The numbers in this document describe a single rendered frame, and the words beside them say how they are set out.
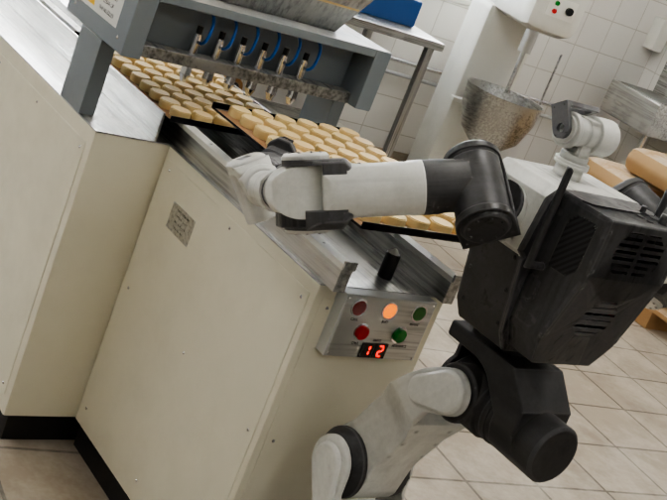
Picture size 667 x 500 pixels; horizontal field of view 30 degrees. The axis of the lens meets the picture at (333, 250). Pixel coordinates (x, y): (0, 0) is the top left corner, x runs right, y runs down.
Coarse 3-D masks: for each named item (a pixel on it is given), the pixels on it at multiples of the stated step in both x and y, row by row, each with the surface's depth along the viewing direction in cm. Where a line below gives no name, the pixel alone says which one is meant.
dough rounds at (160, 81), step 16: (112, 64) 314; (128, 64) 311; (144, 64) 318; (160, 64) 325; (176, 64) 331; (144, 80) 302; (160, 80) 308; (176, 80) 316; (192, 80) 321; (160, 96) 296; (176, 96) 300; (192, 96) 308; (208, 96) 312; (224, 96) 320; (240, 96) 325; (176, 112) 288; (192, 112) 296; (208, 112) 300
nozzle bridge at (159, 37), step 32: (96, 0) 284; (128, 0) 272; (160, 0) 272; (192, 0) 276; (96, 32) 283; (128, 32) 271; (160, 32) 285; (192, 32) 289; (256, 32) 299; (288, 32) 293; (320, 32) 301; (352, 32) 321; (96, 64) 283; (192, 64) 288; (224, 64) 292; (320, 64) 313; (352, 64) 317; (384, 64) 313; (64, 96) 293; (96, 96) 286; (320, 96) 311; (352, 96) 316
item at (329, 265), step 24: (48, 0) 358; (72, 24) 341; (168, 120) 294; (192, 144) 284; (216, 168) 275; (288, 240) 251; (312, 240) 245; (312, 264) 244; (336, 264) 238; (336, 288) 239
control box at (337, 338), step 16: (352, 288) 245; (336, 304) 243; (352, 304) 243; (368, 304) 245; (384, 304) 248; (400, 304) 250; (416, 304) 252; (432, 304) 255; (336, 320) 243; (352, 320) 245; (368, 320) 247; (384, 320) 250; (400, 320) 252; (416, 320) 254; (320, 336) 246; (336, 336) 245; (352, 336) 247; (368, 336) 249; (384, 336) 252; (416, 336) 257; (336, 352) 247; (352, 352) 249; (384, 352) 254; (400, 352) 257
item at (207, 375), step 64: (192, 192) 280; (192, 256) 277; (256, 256) 258; (384, 256) 257; (128, 320) 296; (192, 320) 274; (256, 320) 255; (320, 320) 244; (128, 384) 293; (192, 384) 272; (256, 384) 253; (320, 384) 253; (384, 384) 263; (128, 448) 290; (192, 448) 269; (256, 448) 252
